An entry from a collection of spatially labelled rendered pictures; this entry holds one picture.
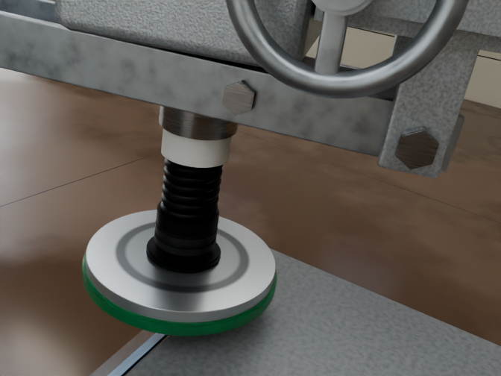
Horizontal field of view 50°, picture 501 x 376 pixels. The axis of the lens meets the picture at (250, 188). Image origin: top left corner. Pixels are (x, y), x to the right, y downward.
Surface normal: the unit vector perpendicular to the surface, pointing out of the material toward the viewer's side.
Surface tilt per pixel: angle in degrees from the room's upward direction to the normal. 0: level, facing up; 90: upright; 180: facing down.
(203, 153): 90
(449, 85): 90
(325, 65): 90
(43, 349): 0
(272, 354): 0
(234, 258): 0
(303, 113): 90
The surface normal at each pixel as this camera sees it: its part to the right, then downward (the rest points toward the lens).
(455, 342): 0.15, -0.90
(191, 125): -0.11, 0.40
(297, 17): 0.18, 0.43
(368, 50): -0.53, 0.28
